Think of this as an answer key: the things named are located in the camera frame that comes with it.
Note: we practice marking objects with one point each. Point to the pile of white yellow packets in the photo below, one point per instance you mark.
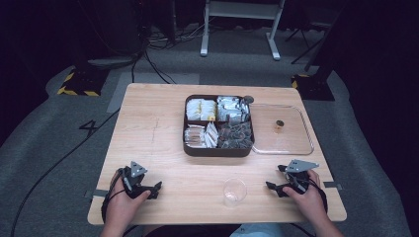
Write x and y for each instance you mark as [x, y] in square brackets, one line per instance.
[201, 109]

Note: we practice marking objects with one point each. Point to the clear plastic box lid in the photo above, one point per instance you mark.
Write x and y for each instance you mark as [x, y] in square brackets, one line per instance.
[293, 138]

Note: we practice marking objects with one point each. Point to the grey round cap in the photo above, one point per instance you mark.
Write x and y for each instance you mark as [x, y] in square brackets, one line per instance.
[248, 99]

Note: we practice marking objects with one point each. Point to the pile of white stick packets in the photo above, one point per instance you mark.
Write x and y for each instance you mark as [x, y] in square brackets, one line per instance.
[201, 135]

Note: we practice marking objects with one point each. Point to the person's light blue clothing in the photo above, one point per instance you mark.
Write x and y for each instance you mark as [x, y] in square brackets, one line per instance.
[257, 231]

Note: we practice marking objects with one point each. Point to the person's left hand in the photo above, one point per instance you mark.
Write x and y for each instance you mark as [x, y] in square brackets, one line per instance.
[120, 207]

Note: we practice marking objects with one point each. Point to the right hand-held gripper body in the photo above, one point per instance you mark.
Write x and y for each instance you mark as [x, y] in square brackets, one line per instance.
[299, 177]

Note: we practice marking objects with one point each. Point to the brown compartment box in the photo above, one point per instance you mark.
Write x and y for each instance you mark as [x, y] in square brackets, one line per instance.
[217, 152]

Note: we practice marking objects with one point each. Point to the black tripod stand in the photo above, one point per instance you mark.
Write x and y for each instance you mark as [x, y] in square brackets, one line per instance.
[304, 42]

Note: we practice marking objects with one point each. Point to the pile of dark brown packets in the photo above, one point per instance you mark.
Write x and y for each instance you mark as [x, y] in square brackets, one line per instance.
[235, 135]

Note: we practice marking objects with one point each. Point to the clear plastic cup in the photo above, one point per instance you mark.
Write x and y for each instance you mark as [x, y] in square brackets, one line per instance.
[234, 192]

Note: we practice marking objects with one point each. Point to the person's dark trousers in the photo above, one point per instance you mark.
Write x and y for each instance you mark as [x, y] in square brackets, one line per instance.
[194, 231]

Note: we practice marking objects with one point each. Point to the black yellow striped stand base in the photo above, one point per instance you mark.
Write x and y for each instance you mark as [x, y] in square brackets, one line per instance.
[82, 84]
[313, 87]

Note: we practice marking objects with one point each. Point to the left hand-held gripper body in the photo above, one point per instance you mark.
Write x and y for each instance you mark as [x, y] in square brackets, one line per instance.
[134, 184]

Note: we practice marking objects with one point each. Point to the grey tape strip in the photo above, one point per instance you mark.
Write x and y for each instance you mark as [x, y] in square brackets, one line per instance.
[332, 185]
[97, 193]

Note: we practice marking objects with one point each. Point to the white table frame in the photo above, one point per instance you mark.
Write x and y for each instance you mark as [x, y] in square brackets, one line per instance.
[242, 10]

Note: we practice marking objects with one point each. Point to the person's right hand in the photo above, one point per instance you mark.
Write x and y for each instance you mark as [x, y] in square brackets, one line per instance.
[309, 202]

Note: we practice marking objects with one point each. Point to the pile of silver packets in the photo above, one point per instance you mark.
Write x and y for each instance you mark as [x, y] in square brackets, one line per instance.
[232, 109]

